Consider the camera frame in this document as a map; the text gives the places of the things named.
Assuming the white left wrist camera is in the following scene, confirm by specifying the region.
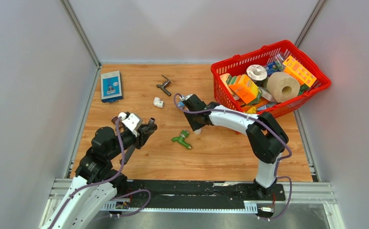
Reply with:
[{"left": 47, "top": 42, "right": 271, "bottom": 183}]
[{"left": 118, "top": 112, "right": 143, "bottom": 137}]

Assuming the round orange sponge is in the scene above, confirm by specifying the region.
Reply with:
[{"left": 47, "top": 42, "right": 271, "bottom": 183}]
[{"left": 220, "top": 73, "right": 233, "bottom": 94}]

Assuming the yellow packet in basket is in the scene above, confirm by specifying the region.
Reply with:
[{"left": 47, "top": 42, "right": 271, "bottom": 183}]
[{"left": 243, "top": 106, "right": 257, "bottom": 114}]

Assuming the brown toilet paper roll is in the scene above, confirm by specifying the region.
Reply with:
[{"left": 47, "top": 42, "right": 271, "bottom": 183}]
[{"left": 267, "top": 72, "right": 300, "bottom": 103}]

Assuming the blue white faucet box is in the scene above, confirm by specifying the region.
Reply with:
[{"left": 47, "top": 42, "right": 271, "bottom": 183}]
[{"left": 100, "top": 71, "right": 123, "bottom": 103}]

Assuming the silver foil tape roll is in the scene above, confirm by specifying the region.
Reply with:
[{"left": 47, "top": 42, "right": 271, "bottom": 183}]
[{"left": 246, "top": 64, "right": 267, "bottom": 81}]

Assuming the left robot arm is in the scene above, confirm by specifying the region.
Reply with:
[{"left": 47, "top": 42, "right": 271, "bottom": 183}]
[{"left": 41, "top": 118, "right": 157, "bottom": 229}]

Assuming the long orange product box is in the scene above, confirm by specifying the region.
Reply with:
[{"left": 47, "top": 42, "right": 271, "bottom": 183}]
[{"left": 283, "top": 55, "right": 317, "bottom": 88}]

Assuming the aluminium frame rail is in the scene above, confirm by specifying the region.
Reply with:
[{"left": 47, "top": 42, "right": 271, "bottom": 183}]
[{"left": 39, "top": 178, "right": 345, "bottom": 229}]

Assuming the green plastic faucet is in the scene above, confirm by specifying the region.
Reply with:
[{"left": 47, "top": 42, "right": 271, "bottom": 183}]
[{"left": 171, "top": 130, "right": 192, "bottom": 150}]

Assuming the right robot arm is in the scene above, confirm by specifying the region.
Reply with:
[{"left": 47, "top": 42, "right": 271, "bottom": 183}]
[{"left": 179, "top": 94, "right": 289, "bottom": 200}]

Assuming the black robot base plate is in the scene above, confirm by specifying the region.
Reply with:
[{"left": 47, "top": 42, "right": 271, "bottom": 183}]
[{"left": 117, "top": 179, "right": 286, "bottom": 209}]

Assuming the white packet in basket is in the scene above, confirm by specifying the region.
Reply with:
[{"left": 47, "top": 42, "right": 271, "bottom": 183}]
[{"left": 259, "top": 87, "right": 276, "bottom": 102}]

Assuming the white pvc elbow fitting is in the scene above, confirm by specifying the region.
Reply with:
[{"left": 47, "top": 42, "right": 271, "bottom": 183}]
[{"left": 153, "top": 97, "right": 165, "bottom": 108}]

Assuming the orange sponge daddy box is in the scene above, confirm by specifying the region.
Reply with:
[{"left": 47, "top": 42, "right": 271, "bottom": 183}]
[{"left": 229, "top": 74, "right": 261, "bottom": 105}]

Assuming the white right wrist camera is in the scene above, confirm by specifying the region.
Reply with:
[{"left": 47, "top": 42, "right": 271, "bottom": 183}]
[{"left": 180, "top": 94, "right": 193, "bottom": 102}]

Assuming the blue packet in basket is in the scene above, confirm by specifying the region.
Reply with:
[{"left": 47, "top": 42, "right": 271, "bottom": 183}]
[{"left": 264, "top": 62, "right": 283, "bottom": 77}]

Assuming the dark grey metal faucet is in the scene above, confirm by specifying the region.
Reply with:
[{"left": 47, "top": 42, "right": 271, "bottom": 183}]
[{"left": 156, "top": 75, "right": 171, "bottom": 96}]

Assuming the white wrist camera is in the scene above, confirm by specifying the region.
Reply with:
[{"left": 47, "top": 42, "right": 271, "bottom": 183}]
[
  {"left": 118, "top": 112, "right": 143, "bottom": 137},
  {"left": 180, "top": 94, "right": 193, "bottom": 102}
]

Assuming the white pvc elbow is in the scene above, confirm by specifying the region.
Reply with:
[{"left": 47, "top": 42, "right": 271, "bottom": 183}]
[{"left": 193, "top": 128, "right": 202, "bottom": 135}]

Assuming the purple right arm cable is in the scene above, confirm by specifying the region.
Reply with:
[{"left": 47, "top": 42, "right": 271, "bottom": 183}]
[{"left": 173, "top": 93, "right": 293, "bottom": 220}]

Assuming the black metal faucet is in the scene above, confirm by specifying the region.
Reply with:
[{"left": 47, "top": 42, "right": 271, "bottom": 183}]
[{"left": 120, "top": 118, "right": 158, "bottom": 165}]

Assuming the red plastic shopping basket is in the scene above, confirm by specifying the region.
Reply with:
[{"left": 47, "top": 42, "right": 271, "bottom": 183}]
[{"left": 211, "top": 40, "right": 331, "bottom": 118}]

